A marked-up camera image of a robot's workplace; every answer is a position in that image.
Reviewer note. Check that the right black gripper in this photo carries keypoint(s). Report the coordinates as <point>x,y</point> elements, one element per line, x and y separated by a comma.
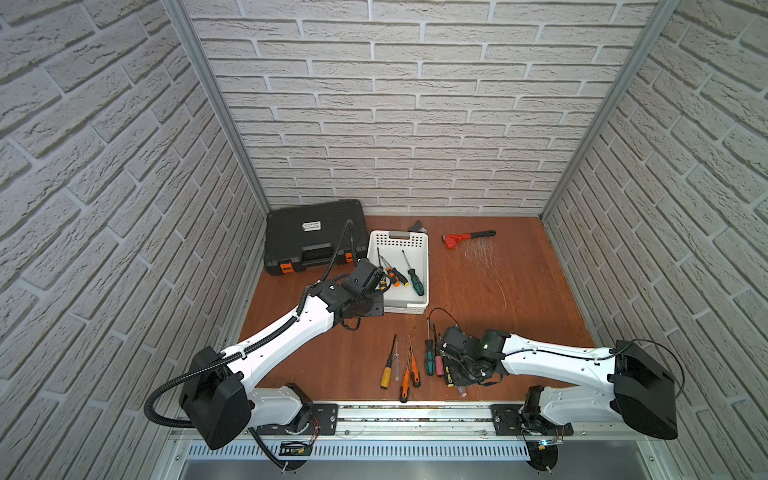
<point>457,379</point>

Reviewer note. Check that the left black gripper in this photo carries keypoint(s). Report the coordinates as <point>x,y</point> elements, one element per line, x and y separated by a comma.
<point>381,304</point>

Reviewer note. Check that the black yellow slim screwdriver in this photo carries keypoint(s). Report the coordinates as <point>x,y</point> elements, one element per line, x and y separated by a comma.
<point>449,379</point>

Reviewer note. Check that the black yellow short screwdriver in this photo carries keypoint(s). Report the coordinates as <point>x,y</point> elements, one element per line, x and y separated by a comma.
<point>385,282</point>

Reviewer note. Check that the orange black small screwdriver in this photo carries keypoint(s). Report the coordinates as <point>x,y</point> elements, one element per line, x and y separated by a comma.
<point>397,279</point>

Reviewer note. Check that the clear handle screwdriver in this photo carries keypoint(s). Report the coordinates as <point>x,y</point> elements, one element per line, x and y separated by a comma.
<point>396,363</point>

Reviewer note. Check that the yellow handle screwdriver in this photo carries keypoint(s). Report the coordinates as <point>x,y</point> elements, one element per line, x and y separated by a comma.
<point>387,372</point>

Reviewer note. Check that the large green black screwdriver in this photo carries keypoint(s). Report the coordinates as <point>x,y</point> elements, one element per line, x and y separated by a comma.
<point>415,280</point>

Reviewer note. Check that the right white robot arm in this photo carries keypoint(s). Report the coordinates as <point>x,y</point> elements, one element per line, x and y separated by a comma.
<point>622,384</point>

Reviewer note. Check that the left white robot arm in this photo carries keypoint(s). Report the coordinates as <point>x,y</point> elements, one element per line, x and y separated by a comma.
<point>220,396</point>

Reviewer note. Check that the short orange screwdriver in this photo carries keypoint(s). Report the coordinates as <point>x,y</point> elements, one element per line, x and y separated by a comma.
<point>413,367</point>

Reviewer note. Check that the white perforated plastic bin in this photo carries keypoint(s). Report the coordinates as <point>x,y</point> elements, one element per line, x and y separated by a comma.
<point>403,300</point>

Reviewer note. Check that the long orange screwdriver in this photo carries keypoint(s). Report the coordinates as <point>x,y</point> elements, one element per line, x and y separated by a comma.
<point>404,391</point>

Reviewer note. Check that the black plastic tool case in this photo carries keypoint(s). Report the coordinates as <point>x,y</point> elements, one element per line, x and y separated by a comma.
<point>300,237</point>

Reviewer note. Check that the small dark metal object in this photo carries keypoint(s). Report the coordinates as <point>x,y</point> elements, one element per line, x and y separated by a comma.
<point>417,227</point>

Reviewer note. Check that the pink handle screwdriver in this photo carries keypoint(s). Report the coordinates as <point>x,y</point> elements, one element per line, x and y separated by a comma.
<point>440,371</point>

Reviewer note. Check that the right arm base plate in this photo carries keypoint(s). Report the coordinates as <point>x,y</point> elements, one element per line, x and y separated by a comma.
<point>507,420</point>

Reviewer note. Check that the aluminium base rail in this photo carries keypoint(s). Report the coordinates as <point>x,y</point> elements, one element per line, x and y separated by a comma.
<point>432,421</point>

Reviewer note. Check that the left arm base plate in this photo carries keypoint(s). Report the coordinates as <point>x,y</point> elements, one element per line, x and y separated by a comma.
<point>319,416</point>

